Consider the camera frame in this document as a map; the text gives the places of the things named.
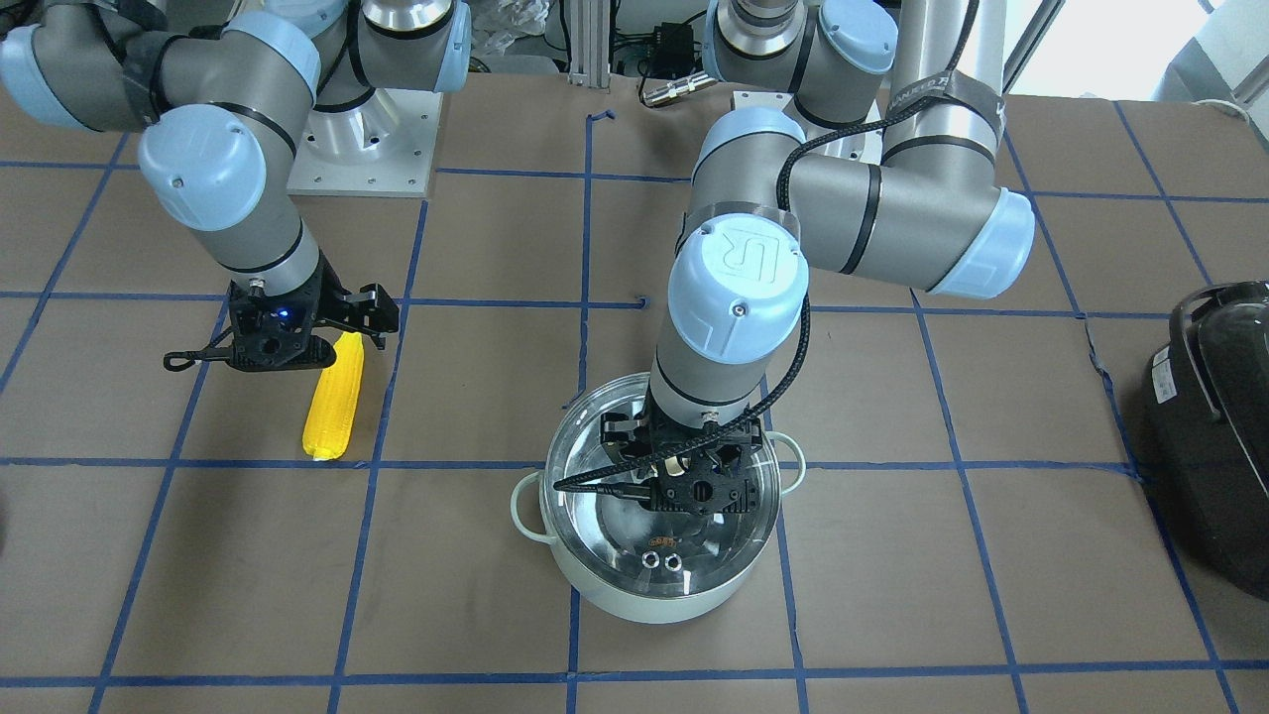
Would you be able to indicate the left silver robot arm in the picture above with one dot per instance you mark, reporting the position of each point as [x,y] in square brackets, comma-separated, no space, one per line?
[883,167]

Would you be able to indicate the dark rice cooker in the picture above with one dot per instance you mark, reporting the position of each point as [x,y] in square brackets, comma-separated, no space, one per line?
[1208,405]

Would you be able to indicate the glass pot lid with knob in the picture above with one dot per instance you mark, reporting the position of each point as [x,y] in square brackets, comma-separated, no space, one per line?
[664,496]

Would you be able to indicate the yellow plastic corn cob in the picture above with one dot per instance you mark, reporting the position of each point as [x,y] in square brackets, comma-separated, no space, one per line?
[329,424]

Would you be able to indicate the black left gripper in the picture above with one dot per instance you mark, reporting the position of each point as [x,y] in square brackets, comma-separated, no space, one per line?
[617,435]

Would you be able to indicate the pale green cooking pot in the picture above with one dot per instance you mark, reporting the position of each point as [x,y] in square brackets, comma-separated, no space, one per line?
[654,585]

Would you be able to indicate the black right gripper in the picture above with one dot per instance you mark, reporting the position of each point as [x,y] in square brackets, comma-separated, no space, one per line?
[331,300]

